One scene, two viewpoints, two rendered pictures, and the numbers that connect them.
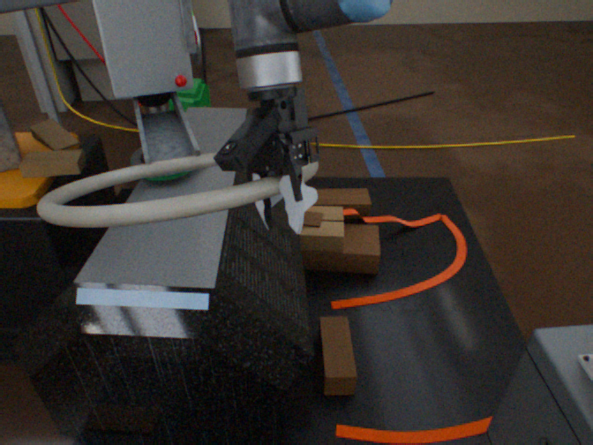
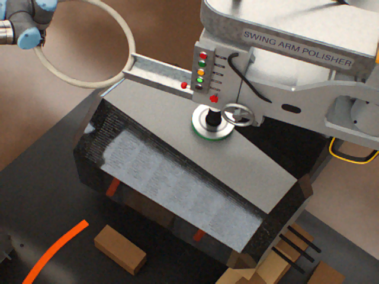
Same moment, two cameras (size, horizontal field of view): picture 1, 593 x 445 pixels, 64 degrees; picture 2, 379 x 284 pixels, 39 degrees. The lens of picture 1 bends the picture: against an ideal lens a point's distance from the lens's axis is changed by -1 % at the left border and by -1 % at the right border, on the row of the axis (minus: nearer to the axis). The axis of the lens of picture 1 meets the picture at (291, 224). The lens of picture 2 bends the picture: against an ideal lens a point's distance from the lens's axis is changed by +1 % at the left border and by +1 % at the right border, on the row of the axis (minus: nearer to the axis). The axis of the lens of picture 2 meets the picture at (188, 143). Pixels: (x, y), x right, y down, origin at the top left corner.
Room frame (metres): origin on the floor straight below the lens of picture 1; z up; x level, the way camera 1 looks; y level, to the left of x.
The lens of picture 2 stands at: (2.04, -0.91, 3.09)
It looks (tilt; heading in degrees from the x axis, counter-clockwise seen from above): 59 degrees down; 121
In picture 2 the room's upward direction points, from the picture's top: 7 degrees clockwise
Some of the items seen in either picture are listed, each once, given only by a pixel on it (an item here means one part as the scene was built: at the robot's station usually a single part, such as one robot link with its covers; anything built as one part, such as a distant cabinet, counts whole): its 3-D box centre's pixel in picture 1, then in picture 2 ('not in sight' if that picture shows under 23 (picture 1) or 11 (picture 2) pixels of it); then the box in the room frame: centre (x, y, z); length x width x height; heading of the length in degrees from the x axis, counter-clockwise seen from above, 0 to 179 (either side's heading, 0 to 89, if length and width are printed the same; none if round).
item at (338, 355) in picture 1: (335, 354); (120, 249); (1.22, -0.18, 0.07); 0.30 x 0.12 x 0.12; 2
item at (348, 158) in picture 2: not in sight; (356, 142); (1.99, 0.62, 1.09); 0.23 x 0.03 x 0.32; 19
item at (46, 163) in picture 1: (53, 162); not in sight; (1.50, 0.86, 0.81); 0.20 x 0.10 x 0.05; 98
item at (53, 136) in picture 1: (54, 135); not in sight; (1.72, 0.95, 0.80); 0.20 x 0.10 x 0.05; 48
